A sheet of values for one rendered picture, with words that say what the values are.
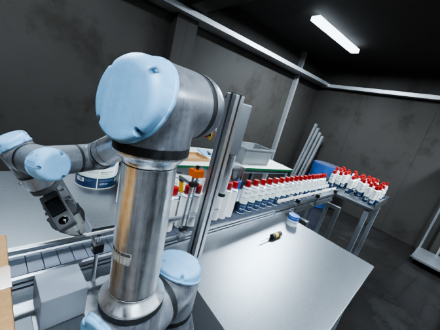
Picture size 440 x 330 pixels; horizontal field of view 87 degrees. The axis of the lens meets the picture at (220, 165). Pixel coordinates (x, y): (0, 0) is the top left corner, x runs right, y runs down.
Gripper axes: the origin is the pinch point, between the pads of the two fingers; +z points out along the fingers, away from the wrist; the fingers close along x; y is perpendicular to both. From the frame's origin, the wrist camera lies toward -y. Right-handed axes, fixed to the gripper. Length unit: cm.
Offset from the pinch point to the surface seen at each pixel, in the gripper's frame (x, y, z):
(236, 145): -56, -17, -11
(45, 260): 11.0, -0.3, 1.5
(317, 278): -66, -51, 52
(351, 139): -462, 75, 211
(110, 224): -9.3, 11.6, 13.2
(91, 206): -7.0, 28.2, 11.8
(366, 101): -499, 75, 145
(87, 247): 0.8, 0.9, 7.4
